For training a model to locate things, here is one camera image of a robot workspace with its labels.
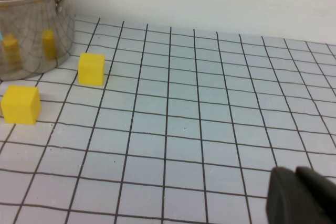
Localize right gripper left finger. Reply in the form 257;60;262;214
266;166;336;224

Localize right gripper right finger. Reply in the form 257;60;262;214
296;166;336;219

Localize stainless steel pot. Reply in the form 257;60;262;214
0;0;104;82

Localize white grid tablecloth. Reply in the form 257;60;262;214
0;15;336;224

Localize yellow foam cube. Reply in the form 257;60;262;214
78;52;106;86
0;85;42;125

